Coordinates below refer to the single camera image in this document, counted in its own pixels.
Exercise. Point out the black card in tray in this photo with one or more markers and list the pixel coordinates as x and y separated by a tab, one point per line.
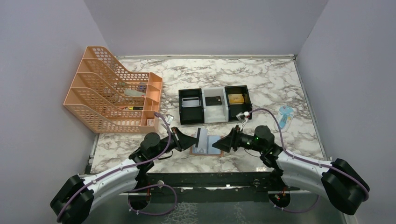
213	101

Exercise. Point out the white middle sorting tray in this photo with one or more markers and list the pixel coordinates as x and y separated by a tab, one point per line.
215	114

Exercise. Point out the brown leather card holder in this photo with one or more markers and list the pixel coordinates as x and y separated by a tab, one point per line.
209	150

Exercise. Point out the blue packaged item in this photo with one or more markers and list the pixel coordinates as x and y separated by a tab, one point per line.
284	118

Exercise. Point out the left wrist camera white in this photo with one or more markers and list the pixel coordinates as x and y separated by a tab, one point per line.
168	119

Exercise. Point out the yellow marker in rack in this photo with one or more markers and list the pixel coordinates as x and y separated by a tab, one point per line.
132	108

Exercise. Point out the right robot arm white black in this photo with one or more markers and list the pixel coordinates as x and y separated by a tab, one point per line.
335	180

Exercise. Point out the black sorting tray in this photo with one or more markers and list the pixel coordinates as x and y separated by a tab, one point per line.
233	110
191	110

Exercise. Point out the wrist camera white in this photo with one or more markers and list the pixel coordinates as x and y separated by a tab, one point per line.
243	117
168	119

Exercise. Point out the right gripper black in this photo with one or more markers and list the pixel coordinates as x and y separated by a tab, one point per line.
234	139

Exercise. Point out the orange plastic file rack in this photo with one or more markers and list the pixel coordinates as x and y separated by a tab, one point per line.
97	92

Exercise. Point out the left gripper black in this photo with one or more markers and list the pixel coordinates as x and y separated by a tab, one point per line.
177	138

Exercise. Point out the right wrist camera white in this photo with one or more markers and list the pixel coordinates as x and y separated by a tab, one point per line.
243	117

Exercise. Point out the gold card in tray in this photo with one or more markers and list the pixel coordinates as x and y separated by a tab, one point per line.
236	99

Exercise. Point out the silver card in tray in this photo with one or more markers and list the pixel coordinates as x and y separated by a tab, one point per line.
191	102

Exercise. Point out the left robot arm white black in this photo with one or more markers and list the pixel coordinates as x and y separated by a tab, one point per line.
79	196

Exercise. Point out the silver VIP card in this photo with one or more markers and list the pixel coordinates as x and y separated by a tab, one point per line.
200	150

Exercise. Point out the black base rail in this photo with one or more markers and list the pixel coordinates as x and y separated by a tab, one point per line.
207	188

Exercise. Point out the grey item in rack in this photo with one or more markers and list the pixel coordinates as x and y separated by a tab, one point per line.
132	93

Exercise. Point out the black left sorting tray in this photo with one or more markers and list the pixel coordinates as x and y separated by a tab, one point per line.
191	110

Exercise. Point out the silver magnetic stripe card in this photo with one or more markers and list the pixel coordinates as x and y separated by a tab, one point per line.
202	136

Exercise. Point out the black right sorting tray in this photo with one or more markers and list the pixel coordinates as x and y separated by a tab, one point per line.
233	110

